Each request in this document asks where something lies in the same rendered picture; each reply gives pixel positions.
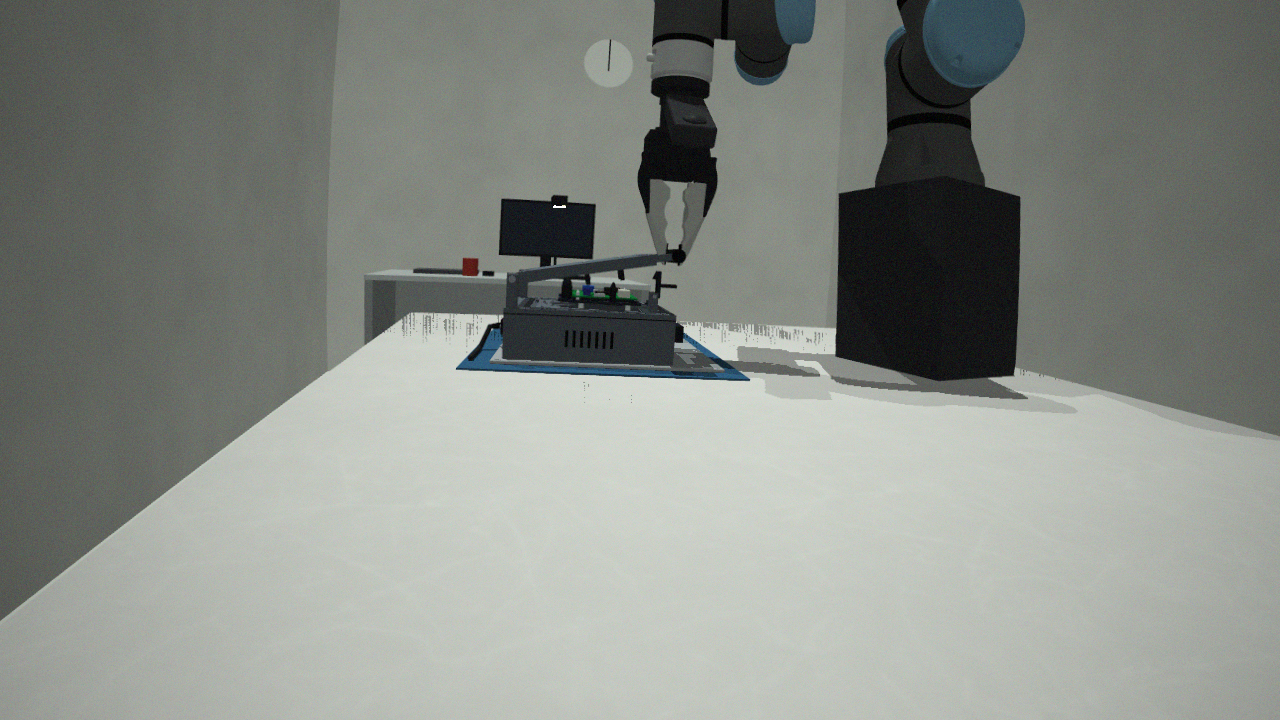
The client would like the green circuit board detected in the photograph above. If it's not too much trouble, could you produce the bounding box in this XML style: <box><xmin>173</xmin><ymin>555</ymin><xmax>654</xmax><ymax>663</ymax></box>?
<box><xmin>572</xmin><ymin>284</ymin><xmax>637</xmax><ymax>300</ymax></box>

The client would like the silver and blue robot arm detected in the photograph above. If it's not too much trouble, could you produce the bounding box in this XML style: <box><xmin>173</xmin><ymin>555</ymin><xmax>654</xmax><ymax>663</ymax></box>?
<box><xmin>646</xmin><ymin>0</ymin><xmax>1025</xmax><ymax>187</ymax></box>

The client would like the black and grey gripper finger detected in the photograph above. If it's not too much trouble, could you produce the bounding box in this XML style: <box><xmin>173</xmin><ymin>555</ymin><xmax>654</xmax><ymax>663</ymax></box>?
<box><xmin>678</xmin><ymin>158</ymin><xmax>718</xmax><ymax>258</ymax></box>
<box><xmin>637</xmin><ymin>151</ymin><xmax>671</xmax><ymax>255</ymax></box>

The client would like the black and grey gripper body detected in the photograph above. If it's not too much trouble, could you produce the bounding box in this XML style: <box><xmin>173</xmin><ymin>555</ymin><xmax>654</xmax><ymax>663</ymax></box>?
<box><xmin>644</xmin><ymin>76</ymin><xmax>710</xmax><ymax>183</ymax></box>

